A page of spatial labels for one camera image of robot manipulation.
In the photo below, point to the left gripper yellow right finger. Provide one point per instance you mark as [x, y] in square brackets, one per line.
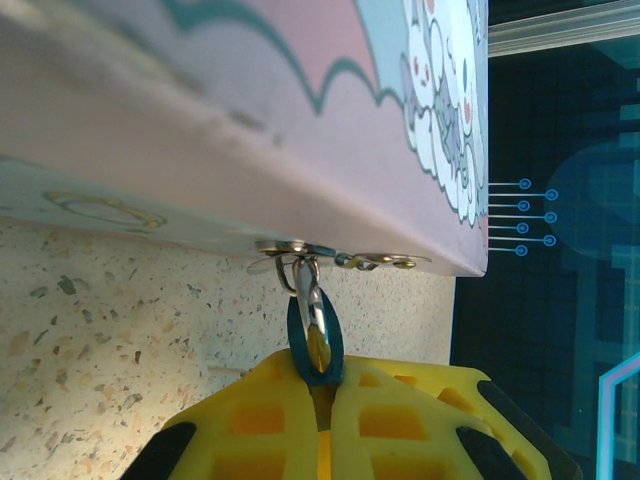
[400, 425]

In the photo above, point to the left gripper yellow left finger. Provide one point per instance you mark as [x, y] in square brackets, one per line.
[260, 430]

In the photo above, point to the silver tin hasp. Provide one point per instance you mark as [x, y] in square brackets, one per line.
[280, 246]

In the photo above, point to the cartoon print tin box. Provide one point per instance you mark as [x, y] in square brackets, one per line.
[200, 100]

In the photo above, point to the aluminium frame post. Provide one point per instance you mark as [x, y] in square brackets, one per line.
[565, 32]

